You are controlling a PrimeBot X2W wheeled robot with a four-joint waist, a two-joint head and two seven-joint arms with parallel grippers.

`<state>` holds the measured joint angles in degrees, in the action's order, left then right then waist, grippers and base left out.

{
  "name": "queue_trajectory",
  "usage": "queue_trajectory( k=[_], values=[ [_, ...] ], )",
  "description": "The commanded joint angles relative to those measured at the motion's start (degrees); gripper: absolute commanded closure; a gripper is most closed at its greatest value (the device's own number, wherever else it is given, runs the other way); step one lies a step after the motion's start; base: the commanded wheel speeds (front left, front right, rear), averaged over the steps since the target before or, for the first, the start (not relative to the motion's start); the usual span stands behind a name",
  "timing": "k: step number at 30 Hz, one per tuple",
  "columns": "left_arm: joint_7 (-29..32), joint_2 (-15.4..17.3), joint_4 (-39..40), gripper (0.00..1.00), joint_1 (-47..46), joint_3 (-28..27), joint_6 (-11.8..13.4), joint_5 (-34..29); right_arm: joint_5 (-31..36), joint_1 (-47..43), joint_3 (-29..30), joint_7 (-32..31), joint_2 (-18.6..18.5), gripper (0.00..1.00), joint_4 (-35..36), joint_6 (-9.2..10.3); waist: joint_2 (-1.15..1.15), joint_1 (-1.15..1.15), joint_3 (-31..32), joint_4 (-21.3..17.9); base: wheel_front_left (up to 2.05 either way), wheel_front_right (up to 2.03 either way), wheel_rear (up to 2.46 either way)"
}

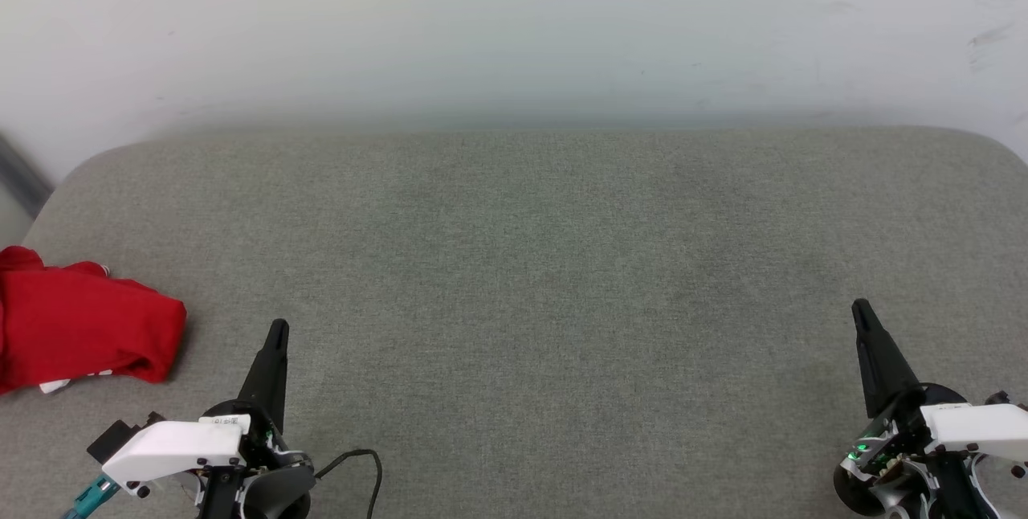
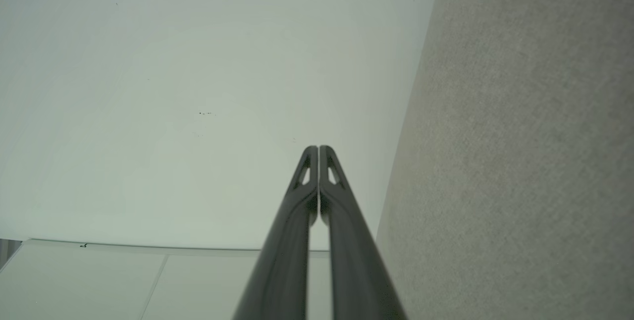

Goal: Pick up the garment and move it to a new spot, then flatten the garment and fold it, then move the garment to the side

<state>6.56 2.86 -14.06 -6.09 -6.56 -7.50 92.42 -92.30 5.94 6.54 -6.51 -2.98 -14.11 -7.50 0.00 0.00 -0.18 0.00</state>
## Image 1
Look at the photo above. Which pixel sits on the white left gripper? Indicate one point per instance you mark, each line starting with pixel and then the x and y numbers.
pixel 177 447

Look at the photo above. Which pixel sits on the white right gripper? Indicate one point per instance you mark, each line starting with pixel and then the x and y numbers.
pixel 980 427

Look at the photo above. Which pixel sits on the red basketball jersey white sleeves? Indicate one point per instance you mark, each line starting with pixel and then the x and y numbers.
pixel 80 326

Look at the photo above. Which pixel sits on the grey fabric sofa seat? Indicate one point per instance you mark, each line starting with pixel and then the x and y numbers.
pixel 530 302

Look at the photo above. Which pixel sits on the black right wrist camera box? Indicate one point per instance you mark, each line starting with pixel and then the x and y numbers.
pixel 998 398

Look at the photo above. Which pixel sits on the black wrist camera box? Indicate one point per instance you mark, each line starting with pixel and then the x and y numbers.
pixel 120 437
pixel 998 398

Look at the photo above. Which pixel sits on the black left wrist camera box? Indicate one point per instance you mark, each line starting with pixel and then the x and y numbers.
pixel 120 437

